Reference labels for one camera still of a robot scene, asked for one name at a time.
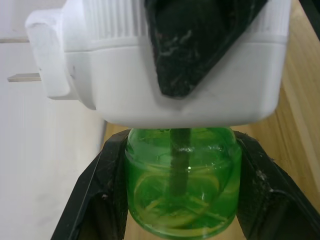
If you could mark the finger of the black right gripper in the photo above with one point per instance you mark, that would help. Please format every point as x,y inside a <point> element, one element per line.
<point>200,45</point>

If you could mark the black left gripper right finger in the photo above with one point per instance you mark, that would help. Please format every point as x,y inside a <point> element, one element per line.
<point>275,200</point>

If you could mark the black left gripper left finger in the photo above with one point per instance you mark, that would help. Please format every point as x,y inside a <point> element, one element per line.
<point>100,190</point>

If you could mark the green liquid repellent bottle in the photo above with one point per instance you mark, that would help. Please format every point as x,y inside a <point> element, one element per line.
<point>182,190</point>

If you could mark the white mosquito repellent heater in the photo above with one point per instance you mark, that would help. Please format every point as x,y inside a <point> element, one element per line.
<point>125,82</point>

